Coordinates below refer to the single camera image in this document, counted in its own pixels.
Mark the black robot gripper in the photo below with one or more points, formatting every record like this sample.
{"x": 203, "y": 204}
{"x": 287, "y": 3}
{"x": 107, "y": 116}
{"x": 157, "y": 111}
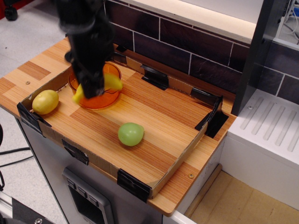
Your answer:
{"x": 89, "y": 50}

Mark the yellow plastic banana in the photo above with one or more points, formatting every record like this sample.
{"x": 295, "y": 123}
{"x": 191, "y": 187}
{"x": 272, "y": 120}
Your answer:
{"x": 111, "y": 84}

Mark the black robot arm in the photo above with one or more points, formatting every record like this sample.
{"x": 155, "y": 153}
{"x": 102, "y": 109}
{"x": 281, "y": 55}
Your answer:
{"x": 82, "y": 14}

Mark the orange transparent plastic pot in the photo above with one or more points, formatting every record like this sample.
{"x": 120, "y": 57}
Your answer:
{"x": 102, "y": 101}

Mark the cardboard fence with black tape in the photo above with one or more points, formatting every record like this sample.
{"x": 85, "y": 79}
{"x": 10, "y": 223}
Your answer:
{"x": 176, "y": 119}

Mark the yellow plastic potato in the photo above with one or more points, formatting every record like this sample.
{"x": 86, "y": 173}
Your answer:
{"x": 45, "y": 102}

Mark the green plastic pear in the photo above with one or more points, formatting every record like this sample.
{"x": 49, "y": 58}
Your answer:
{"x": 130, "y": 134}

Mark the grey toy oven front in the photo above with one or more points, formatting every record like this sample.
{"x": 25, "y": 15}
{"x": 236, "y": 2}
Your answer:
{"x": 94, "y": 207}

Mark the white toy sink drainboard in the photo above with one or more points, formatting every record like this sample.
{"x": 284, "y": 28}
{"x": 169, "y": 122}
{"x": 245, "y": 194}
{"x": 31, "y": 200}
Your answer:
{"x": 270, "y": 125}

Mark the black vertical post right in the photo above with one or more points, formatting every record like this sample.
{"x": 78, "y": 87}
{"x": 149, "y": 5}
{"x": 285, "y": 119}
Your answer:
{"x": 267, "y": 25}

